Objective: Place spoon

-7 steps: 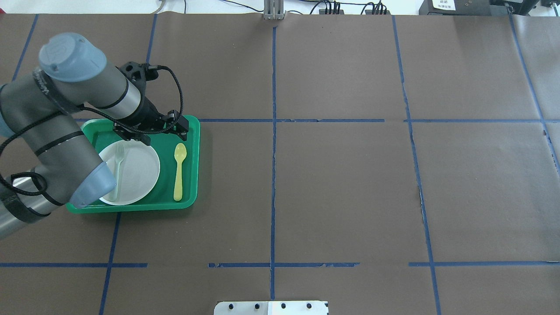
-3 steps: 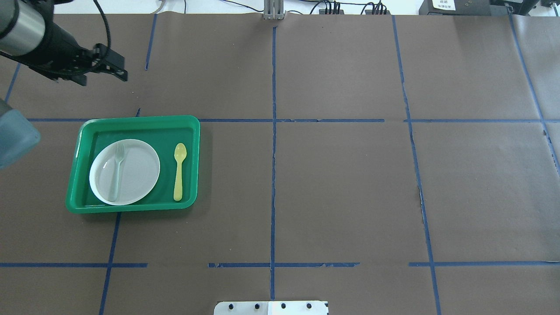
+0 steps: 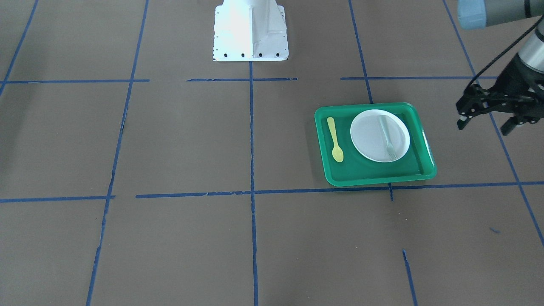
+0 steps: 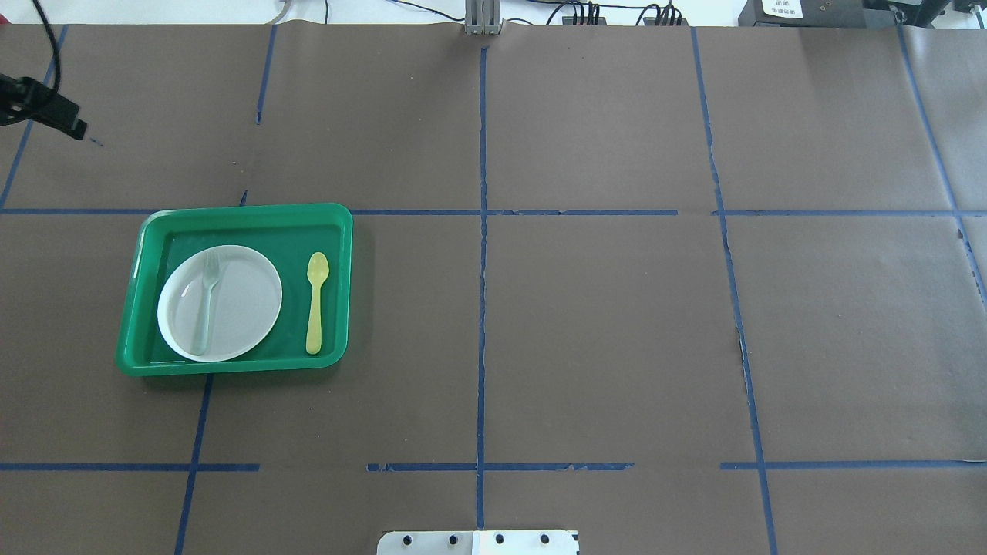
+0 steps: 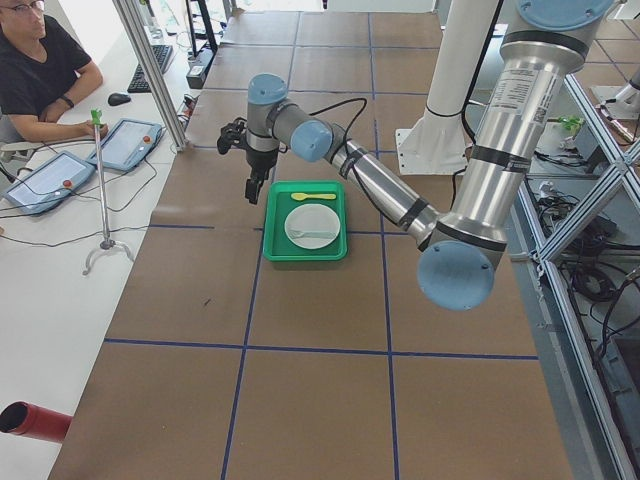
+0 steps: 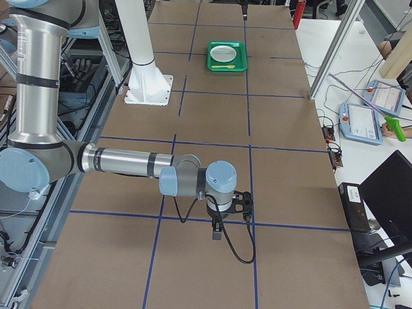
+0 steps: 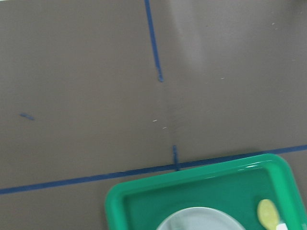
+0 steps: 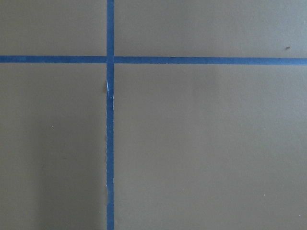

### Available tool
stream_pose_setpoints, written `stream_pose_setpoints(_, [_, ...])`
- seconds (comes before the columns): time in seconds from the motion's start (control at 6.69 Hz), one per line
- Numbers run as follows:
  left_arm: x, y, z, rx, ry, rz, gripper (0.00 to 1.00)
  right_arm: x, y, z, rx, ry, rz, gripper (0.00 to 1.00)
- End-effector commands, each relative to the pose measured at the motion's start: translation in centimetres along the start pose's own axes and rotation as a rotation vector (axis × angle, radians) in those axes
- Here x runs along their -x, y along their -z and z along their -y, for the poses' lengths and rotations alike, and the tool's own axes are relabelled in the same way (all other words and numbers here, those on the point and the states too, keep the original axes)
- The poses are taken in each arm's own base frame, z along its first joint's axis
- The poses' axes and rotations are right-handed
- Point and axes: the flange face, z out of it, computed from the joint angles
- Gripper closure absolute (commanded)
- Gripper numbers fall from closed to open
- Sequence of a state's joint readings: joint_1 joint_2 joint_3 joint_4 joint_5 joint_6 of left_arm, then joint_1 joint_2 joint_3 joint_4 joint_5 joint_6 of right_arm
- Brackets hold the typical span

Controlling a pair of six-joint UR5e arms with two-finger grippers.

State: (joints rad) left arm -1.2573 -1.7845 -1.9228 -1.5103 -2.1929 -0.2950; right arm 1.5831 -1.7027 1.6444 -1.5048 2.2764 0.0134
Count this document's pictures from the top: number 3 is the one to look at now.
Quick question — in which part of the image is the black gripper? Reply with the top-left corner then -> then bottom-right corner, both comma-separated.
490,54 -> 544,136

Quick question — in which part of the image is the yellow plastic spoon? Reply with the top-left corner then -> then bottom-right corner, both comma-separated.
326,117 -> 344,163

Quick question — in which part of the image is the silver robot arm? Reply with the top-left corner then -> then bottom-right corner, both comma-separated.
455,0 -> 544,136

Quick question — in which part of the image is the pale green plastic fork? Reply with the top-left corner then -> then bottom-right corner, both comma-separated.
379,116 -> 397,161

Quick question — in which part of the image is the white round plate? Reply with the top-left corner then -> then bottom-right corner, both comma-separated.
350,110 -> 411,163

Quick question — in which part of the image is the green plastic tray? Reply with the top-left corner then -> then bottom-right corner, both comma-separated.
314,102 -> 437,187

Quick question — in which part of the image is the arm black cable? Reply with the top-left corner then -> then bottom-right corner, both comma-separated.
463,15 -> 544,96

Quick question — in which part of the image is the white camera post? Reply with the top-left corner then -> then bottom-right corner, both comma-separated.
212,0 -> 289,62

